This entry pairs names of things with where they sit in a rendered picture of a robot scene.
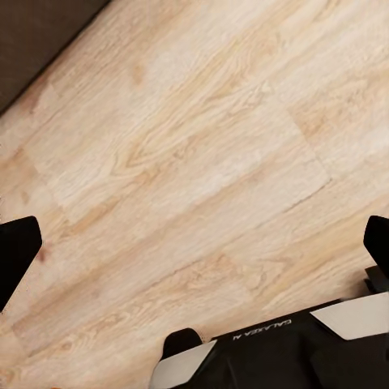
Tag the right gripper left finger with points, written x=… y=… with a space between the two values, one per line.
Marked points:
x=20 y=241

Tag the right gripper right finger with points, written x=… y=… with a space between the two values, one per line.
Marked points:
x=376 y=241

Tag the cabinet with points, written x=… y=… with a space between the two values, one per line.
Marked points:
x=32 y=32

